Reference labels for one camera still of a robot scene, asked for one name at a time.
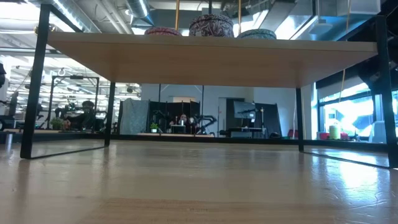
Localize black equipment table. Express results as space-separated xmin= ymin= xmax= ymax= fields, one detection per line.
xmin=219 ymin=126 xmax=264 ymax=139

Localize wooden shelf riser black legs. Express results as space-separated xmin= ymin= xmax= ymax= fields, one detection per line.
xmin=19 ymin=3 xmax=398 ymax=170

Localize black window frame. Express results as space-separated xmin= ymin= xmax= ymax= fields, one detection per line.
xmin=315 ymin=70 xmax=398 ymax=141

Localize green cylinder bottle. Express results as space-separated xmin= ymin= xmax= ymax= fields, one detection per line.
xmin=329 ymin=124 xmax=341 ymax=140

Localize dark display screen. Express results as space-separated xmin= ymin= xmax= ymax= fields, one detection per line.
xmin=233 ymin=101 xmax=257 ymax=119

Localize grey panel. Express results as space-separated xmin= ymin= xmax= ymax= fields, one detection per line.
xmin=119 ymin=98 xmax=149 ymax=135

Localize silver ceiling duct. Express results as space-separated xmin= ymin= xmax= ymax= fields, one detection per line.
xmin=37 ymin=0 xmax=102 ymax=34
xmin=124 ymin=0 xmax=155 ymax=27

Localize small background wooden shelf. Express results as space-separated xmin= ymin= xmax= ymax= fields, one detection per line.
xmin=170 ymin=124 xmax=187 ymax=135

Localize maroon patterned round candle holder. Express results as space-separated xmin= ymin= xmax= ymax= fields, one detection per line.
xmin=188 ymin=13 xmax=234 ymax=38

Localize person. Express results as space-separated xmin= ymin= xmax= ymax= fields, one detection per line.
xmin=169 ymin=113 xmax=200 ymax=134
xmin=63 ymin=100 xmax=105 ymax=131

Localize teal patterned round candle holder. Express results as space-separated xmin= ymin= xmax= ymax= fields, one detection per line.
xmin=236 ymin=29 xmax=277 ymax=40

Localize black background rig frame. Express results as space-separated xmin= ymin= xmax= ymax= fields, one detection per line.
xmin=49 ymin=74 xmax=100 ymax=130
xmin=157 ymin=84 xmax=205 ymax=136

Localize black curtain partition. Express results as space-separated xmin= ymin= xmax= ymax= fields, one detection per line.
xmin=146 ymin=100 xmax=201 ymax=134
xmin=226 ymin=98 xmax=282 ymax=138

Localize gold candlestick holder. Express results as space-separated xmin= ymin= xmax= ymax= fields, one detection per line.
xmin=237 ymin=0 xmax=243 ymax=34
xmin=174 ymin=0 xmax=181 ymax=31

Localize pink patterned round candle holder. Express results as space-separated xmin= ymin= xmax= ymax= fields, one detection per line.
xmin=144 ymin=26 xmax=183 ymax=37

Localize grey office chair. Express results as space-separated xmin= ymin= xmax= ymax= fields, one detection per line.
xmin=368 ymin=120 xmax=387 ymax=144

